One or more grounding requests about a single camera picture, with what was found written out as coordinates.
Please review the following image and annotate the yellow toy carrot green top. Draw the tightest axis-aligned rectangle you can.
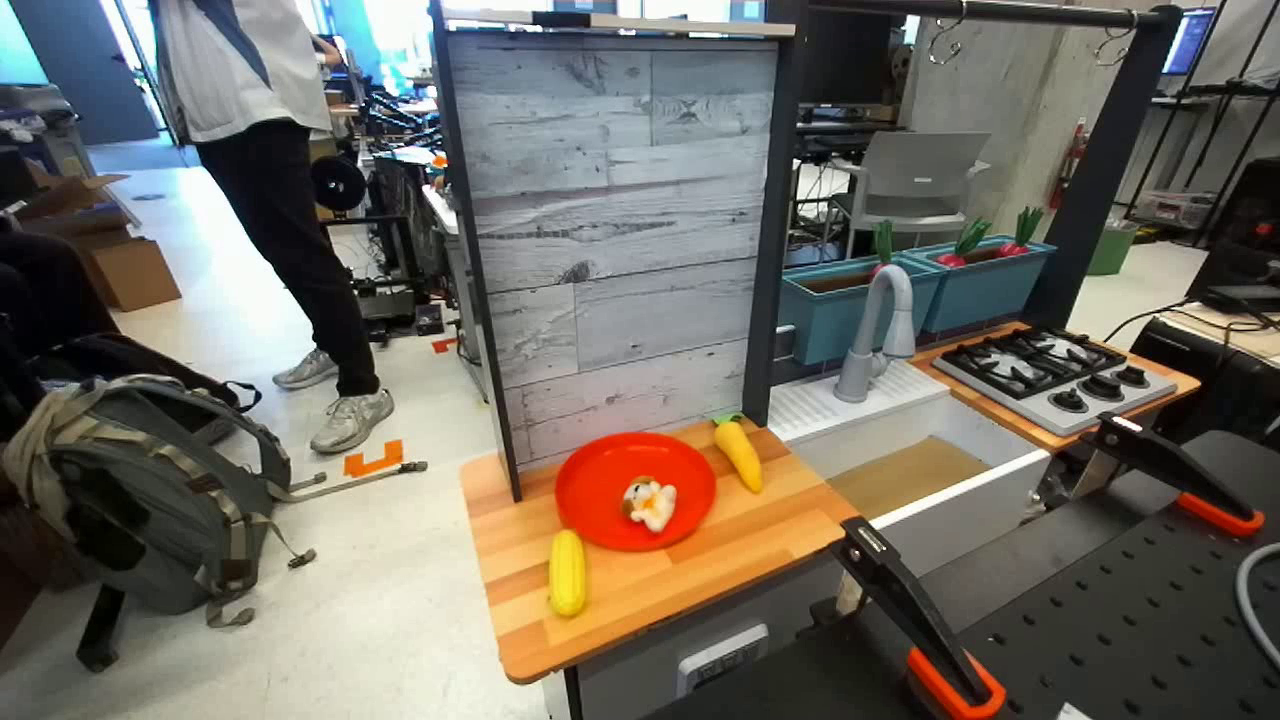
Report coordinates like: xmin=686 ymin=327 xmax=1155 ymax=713
xmin=712 ymin=415 xmax=764 ymax=491

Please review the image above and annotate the orange plastic plate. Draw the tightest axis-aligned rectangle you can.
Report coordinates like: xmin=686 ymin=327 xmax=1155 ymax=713
xmin=557 ymin=433 xmax=714 ymax=551

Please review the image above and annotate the white toy food piece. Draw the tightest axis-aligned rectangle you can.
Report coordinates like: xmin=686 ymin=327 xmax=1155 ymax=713
xmin=625 ymin=475 xmax=676 ymax=533

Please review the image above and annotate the grey wood-pattern back panel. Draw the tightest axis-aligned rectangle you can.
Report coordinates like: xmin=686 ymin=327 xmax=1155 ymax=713
xmin=436 ymin=13 xmax=789 ymax=485

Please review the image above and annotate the blue planter box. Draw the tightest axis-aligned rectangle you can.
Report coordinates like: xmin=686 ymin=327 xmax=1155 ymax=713
xmin=781 ymin=235 xmax=1051 ymax=367

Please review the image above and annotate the grey toy faucet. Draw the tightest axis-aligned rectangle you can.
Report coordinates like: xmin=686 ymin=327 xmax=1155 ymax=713
xmin=834 ymin=264 xmax=916 ymax=404

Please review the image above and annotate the white toy sink basin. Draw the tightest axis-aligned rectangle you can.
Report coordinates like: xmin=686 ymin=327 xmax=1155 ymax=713
xmin=766 ymin=361 xmax=1047 ymax=574

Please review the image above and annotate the orange tool on floor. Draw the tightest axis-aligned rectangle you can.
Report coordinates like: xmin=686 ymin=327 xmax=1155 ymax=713
xmin=345 ymin=439 xmax=403 ymax=481

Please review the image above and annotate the grey chair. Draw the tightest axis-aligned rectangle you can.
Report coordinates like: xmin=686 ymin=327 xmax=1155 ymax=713
xmin=846 ymin=131 xmax=987 ymax=253

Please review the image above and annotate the toy stove top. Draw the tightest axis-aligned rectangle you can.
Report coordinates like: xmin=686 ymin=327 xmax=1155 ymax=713
xmin=934 ymin=327 xmax=1174 ymax=435

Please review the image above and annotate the left black orange clamp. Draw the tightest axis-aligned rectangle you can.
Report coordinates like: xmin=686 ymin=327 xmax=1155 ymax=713
xmin=834 ymin=518 xmax=1008 ymax=720

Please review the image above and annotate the black orange clamp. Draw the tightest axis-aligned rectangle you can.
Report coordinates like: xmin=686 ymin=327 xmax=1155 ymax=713
xmin=1061 ymin=414 xmax=1265 ymax=542
xmin=834 ymin=518 xmax=1008 ymax=720

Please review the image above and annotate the right black orange clamp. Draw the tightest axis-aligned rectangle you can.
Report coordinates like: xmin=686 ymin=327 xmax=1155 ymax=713
xmin=1061 ymin=414 xmax=1265 ymax=542

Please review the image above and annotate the standing person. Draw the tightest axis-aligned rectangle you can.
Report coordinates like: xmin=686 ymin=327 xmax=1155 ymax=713
xmin=147 ymin=0 xmax=397 ymax=456

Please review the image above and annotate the grey backpack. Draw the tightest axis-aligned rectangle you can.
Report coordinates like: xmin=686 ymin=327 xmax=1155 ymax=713
xmin=5 ymin=374 xmax=291 ymax=629

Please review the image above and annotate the cardboard box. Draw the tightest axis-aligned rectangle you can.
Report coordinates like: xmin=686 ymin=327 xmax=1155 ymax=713
xmin=14 ymin=175 xmax=180 ymax=314

